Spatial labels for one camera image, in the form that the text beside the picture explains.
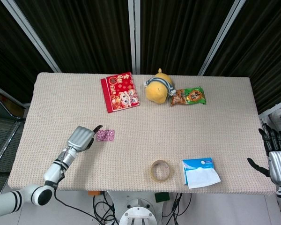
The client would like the blue white tissue pack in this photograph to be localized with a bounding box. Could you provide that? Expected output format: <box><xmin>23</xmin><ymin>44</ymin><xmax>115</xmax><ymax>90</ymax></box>
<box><xmin>181</xmin><ymin>157</ymin><xmax>222</xmax><ymax>189</ymax></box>

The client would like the silver robot torso base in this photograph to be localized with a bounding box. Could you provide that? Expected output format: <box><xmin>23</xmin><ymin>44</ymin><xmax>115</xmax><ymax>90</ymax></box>
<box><xmin>118</xmin><ymin>198</ymin><xmax>159</xmax><ymax>225</ymax></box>

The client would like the white machine part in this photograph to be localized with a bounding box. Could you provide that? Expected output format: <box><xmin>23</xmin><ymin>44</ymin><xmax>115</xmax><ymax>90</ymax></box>
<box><xmin>268</xmin><ymin>108</ymin><xmax>281</xmax><ymax>135</ymax></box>

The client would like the green snack bag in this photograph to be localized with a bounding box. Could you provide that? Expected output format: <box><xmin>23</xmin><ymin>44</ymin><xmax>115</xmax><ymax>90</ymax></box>
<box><xmin>170</xmin><ymin>86</ymin><xmax>207</xmax><ymax>107</ymax></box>

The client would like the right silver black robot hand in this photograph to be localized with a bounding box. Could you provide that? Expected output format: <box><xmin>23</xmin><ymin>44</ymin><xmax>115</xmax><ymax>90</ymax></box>
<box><xmin>247</xmin><ymin>124</ymin><xmax>281</xmax><ymax>186</ymax></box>

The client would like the black mesh metal chair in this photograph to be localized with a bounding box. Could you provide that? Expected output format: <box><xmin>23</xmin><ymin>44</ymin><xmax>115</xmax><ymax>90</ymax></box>
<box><xmin>0</xmin><ymin>90</ymin><xmax>27</xmax><ymax>177</ymax></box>

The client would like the beige waffle tablecloth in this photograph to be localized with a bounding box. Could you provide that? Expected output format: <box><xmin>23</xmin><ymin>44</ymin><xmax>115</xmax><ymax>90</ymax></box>
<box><xmin>7</xmin><ymin>72</ymin><xmax>277</xmax><ymax>197</ymax></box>

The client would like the black cable bundle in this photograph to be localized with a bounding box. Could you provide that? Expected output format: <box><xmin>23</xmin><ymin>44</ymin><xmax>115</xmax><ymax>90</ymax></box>
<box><xmin>53</xmin><ymin>187</ymin><xmax>119</xmax><ymax>225</ymax></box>
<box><xmin>161</xmin><ymin>192</ymin><xmax>193</xmax><ymax>225</ymax></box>

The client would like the black pleated curtain panel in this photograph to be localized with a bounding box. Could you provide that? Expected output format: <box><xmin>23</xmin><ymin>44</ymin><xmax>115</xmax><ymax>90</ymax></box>
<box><xmin>140</xmin><ymin>0</ymin><xmax>236</xmax><ymax>76</ymax></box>
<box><xmin>0</xmin><ymin>0</ymin><xmax>55</xmax><ymax>104</ymax></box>
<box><xmin>203</xmin><ymin>0</ymin><xmax>281</xmax><ymax>114</ymax></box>
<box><xmin>14</xmin><ymin>0</ymin><xmax>134</xmax><ymax>74</ymax></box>

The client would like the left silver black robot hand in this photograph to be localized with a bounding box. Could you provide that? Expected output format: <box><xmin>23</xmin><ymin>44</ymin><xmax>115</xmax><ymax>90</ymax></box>
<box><xmin>66</xmin><ymin>124</ymin><xmax>104</xmax><ymax>153</ymax></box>

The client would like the grey aluminium partition post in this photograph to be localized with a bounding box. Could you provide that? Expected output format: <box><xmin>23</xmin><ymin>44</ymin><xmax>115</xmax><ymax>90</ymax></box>
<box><xmin>258</xmin><ymin>95</ymin><xmax>281</xmax><ymax>119</ymax></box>
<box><xmin>197</xmin><ymin>0</ymin><xmax>244</xmax><ymax>76</ymax></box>
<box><xmin>6</xmin><ymin>0</ymin><xmax>62</xmax><ymax>73</ymax></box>
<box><xmin>127</xmin><ymin>0</ymin><xmax>141</xmax><ymax>75</ymax></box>
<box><xmin>0</xmin><ymin>81</ymin><xmax>30</xmax><ymax>109</ymax></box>

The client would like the red 2026 spiral calendar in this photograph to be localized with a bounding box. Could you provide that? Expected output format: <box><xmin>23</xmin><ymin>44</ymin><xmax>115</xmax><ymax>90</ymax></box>
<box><xmin>100</xmin><ymin>71</ymin><xmax>141</xmax><ymax>114</ymax></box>

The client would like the yellow plush toy striped scarf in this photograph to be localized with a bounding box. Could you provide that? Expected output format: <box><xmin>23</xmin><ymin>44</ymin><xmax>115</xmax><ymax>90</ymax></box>
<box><xmin>144</xmin><ymin>68</ymin><xmax>177</xmax><ymax>105</ymax></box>

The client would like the yellowish packing tape roll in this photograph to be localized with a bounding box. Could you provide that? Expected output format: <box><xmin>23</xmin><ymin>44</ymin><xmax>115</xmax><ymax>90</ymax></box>
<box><xmin>150</xmin><ymin>159</ymin><xmax>172</xmax><ymax>182</ymax></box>

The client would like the green block under table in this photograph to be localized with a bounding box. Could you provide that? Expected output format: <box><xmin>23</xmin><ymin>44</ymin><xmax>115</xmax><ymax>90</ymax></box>
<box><xmin>154</xmin><ymin>192</ymin><xmax>171</xmax><ymax>203</ymax></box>

